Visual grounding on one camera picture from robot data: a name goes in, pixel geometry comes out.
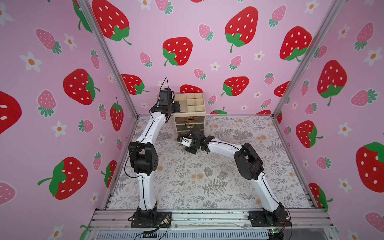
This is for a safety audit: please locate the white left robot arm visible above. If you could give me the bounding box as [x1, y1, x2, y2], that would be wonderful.
[129, 88, 180, 228]

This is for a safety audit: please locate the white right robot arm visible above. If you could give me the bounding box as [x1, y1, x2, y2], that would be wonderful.
[177, 128, 292, 227]

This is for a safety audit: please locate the cream drawer organizer cabinet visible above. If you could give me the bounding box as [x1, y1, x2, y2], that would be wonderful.
[173, 93, 206, 135]

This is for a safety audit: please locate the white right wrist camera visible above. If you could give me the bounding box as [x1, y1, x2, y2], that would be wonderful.
[177, 136, 193, 148]

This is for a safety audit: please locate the aluminium corner post left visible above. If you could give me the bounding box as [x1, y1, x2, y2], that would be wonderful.
[79, 0, 139, 120]

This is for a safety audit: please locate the aluminium corner post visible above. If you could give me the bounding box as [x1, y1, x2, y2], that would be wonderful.
[79, 0, 139, 120]
[272, 0, 345, 120]

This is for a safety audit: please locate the aluminium corner post right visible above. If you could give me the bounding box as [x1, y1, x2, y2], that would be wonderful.
[272, 0, 345, 120]

